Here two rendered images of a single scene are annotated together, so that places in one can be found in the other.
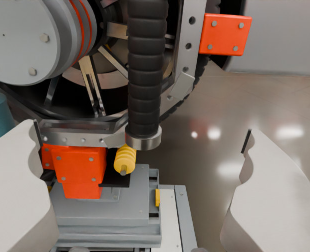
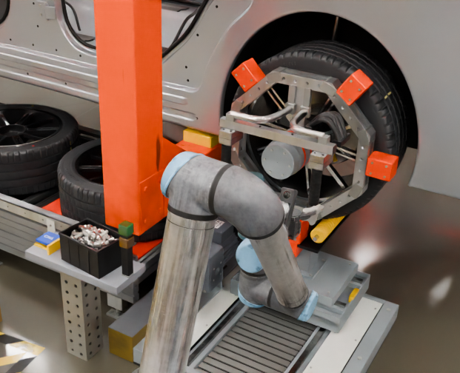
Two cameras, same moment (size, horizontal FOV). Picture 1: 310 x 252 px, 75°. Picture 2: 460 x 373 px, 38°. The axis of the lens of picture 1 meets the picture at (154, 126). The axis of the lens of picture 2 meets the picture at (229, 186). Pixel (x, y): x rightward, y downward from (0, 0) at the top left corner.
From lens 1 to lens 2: 2.05 m
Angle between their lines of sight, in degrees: 28
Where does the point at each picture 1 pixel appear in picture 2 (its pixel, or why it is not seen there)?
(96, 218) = not seen: hidden behind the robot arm
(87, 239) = not seen: hidden behind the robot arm
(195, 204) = (406, 331)
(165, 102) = (346, 197)
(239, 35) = (386, 171)
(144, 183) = (343, 276)
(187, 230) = (373, 335)
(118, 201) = (312, 280)
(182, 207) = (381, 320)
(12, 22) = (281, 159)
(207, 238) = (397, 357)
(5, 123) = not seen: hidden behind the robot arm
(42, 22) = (290, 161)
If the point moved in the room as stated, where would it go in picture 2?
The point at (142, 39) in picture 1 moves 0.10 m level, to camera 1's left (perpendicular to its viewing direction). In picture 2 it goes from (312, 179) to (286, 171)
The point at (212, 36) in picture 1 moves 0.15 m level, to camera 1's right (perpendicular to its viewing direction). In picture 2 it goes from (371, 169) to (413, 180)
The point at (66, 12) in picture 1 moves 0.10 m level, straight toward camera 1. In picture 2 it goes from (299, 155) to (297, 167)
